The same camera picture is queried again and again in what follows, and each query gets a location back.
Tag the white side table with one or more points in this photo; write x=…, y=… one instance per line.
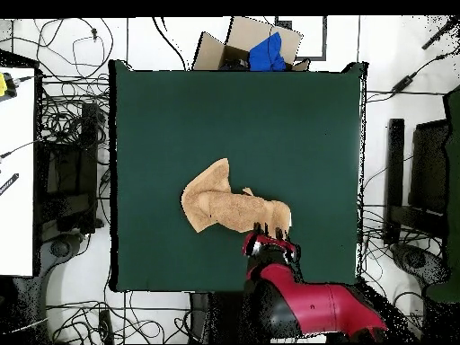
x=16, y=172

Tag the black upright bar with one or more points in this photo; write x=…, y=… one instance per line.
x=394, y=172

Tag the black equipment case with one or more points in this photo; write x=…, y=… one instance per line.
x=68, y=169

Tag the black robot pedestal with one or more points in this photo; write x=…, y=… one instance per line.
x=215, y=316

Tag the grey pedestal leg with foot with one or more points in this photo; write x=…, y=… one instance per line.
x=59, y=251
x=417, y=260

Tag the tan terry towel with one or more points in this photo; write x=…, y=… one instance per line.
x=222, y=208

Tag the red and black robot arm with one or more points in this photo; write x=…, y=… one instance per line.
x=305, y=305

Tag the black panel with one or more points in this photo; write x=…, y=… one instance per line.
x=429, y=169

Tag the blue cloth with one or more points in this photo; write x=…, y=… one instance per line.
x=267, y=54

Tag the dark green table cloth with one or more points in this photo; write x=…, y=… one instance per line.
x=215, y=118

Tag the green cloth covered stand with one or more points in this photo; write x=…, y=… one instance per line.
x=453, y=187

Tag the black power strip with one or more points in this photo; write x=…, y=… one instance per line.
x=106, y=327

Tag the dark square frame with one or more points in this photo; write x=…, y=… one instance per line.
x=324, y=39

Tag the black rod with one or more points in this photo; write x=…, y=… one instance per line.
x=440, y=34

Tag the black flat strip tool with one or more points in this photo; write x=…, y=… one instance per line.
x=9, y=184

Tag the black power adapter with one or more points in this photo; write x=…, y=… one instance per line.
x=402, y=83

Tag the yellow and black device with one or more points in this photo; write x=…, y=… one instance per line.
x=4, y=85

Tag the open cardboard box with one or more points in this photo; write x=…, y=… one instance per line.
x=212, y=54

